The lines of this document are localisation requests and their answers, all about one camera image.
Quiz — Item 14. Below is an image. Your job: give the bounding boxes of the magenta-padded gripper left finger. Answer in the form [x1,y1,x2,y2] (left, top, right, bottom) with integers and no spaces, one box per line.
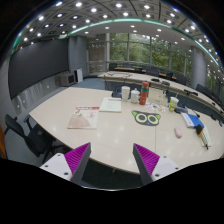
[39,142,92,185]

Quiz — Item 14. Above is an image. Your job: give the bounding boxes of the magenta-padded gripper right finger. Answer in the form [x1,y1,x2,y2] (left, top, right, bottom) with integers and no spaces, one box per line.
[132,143,181,186]

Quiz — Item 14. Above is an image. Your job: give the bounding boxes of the pink computer mouse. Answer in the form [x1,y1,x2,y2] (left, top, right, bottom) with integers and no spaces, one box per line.
[174,127,183,139]

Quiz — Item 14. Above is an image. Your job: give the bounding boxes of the cat-face mouse pad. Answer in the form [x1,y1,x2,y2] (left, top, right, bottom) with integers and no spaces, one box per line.
[130,110,162,127]

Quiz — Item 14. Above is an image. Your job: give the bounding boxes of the black office chair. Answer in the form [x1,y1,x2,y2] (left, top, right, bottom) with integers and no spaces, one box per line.
[4,113,56,158]

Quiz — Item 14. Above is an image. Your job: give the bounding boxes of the colourful sticker sheet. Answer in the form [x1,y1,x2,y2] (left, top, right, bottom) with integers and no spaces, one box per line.
[145,101,167,114]

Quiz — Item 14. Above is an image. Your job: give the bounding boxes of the blue and white book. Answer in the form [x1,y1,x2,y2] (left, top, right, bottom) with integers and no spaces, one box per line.
[180,112,205,129]

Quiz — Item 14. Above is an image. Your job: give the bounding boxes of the black handheld microphone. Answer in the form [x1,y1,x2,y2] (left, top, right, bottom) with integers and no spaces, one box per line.
[195,124,211,149]

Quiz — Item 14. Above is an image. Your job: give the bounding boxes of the green-printed paper cup with straw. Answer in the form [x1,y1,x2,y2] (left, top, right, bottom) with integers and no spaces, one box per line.
[168,96,180,113]

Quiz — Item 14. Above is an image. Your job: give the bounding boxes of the white sheet with red header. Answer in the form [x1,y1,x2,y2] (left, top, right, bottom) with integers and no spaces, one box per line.
[99,96,123,113]

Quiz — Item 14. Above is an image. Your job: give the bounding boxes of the red bottle with green band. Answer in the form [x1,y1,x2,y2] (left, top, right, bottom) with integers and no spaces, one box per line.
[139,81,150,106]

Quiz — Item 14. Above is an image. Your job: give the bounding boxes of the beige plastic organiser box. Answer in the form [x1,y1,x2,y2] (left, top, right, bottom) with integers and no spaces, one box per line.
[147,87,166,104]

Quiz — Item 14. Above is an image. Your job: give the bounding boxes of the plain white paper cup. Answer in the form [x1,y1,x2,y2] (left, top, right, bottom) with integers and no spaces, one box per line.
[121,85,131,102]

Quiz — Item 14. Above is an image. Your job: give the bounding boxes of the grey boxy monitor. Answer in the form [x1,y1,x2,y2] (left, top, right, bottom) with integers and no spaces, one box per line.
[59,72,77,87]

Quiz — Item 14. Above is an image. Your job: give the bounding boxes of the white upright panel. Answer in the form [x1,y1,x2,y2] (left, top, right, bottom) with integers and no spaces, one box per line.
[73,68,84,84]

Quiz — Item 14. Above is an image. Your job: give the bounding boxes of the long curved conference table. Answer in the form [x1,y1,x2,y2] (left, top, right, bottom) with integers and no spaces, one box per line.
[97,70,224,114]

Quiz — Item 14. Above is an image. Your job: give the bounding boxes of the row of dark chairs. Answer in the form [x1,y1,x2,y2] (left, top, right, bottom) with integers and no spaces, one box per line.
[108,62,223,101]

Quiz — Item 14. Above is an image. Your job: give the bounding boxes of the ceiling lights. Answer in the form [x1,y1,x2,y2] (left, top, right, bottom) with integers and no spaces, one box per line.
[19,0,214,46]

